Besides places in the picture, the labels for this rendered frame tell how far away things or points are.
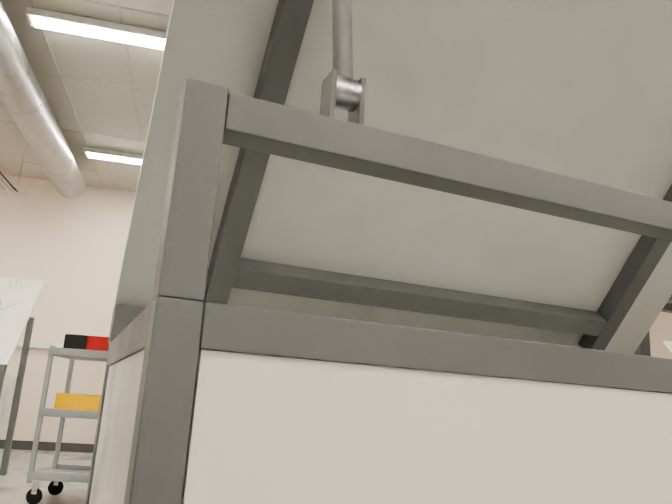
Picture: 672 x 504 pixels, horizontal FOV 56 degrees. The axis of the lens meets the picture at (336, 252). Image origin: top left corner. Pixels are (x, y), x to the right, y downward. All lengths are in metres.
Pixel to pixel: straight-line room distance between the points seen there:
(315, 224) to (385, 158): 0.48
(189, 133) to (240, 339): 0.19
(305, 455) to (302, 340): 0.10
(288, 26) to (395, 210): 0.39
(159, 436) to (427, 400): 0.25
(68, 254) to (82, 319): 0.85
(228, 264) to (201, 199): 0.51
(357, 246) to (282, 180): 0.20
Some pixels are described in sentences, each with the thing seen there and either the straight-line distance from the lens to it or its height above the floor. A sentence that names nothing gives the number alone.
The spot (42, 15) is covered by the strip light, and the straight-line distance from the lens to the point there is 5.13.
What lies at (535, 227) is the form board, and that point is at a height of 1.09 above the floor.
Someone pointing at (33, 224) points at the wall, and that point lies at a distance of 8.77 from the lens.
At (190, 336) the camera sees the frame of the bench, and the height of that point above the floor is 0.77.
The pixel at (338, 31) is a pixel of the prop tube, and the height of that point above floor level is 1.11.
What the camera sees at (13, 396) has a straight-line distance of 6.04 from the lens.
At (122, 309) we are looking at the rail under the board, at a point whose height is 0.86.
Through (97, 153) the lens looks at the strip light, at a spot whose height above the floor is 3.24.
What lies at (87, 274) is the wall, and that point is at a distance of 8.52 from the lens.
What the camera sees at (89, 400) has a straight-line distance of 4.58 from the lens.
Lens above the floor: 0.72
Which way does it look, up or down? 14 degrees up
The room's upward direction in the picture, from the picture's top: 4 degrees clockwise
